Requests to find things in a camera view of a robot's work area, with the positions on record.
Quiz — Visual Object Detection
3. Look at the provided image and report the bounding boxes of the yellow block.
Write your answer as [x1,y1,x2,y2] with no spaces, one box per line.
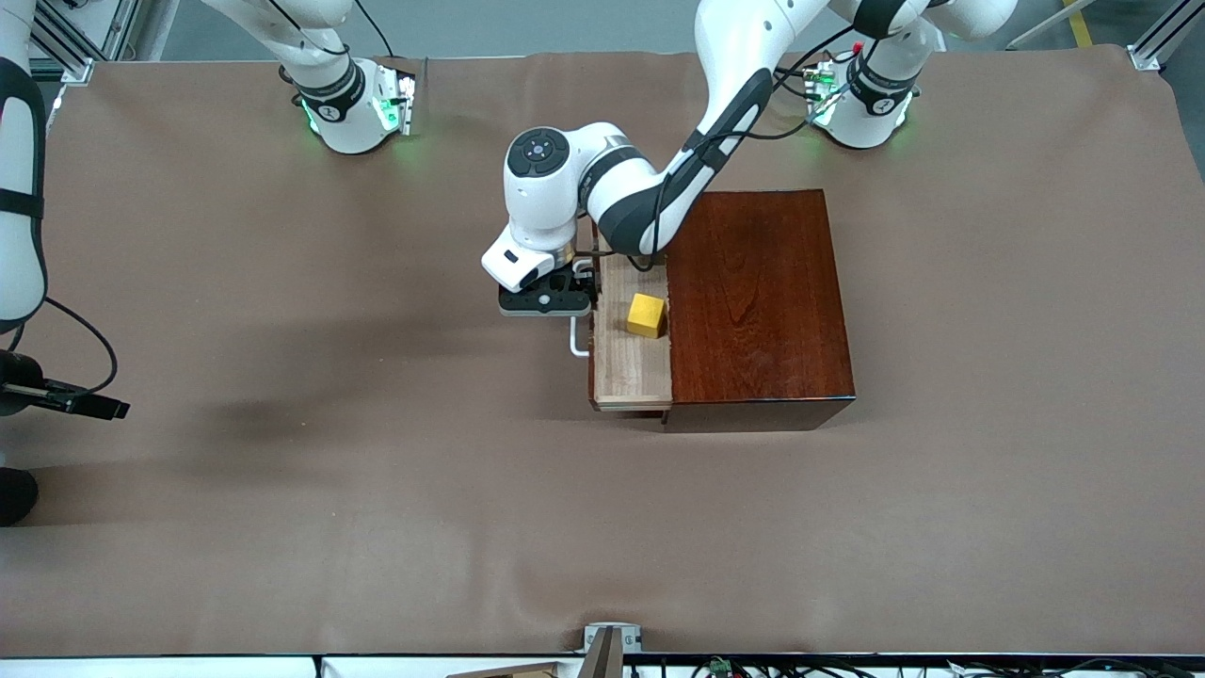
[626,293,668,340]

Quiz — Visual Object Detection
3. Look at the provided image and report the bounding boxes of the wooden drawer with white handle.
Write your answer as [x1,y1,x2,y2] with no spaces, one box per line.
[568,221,675,413]

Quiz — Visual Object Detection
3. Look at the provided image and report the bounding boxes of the black round object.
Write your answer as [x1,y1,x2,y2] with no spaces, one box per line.
[0,468,40,527]

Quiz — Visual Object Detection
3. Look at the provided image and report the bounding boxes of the dark brown wooden cabinet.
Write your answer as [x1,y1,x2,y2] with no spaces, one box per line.
[664,190,858,434]

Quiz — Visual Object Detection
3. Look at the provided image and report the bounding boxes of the black right arm base cable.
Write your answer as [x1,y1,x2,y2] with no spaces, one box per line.
[353,0,396,59]

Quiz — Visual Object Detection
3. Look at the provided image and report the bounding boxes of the aluminium frame profile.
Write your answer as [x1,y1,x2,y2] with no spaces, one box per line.
[33,0,142,84]
[1128,0,1205,73]

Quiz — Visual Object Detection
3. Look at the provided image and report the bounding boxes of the grey metal bracket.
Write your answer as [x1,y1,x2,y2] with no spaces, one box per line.
[584,621,643,654]

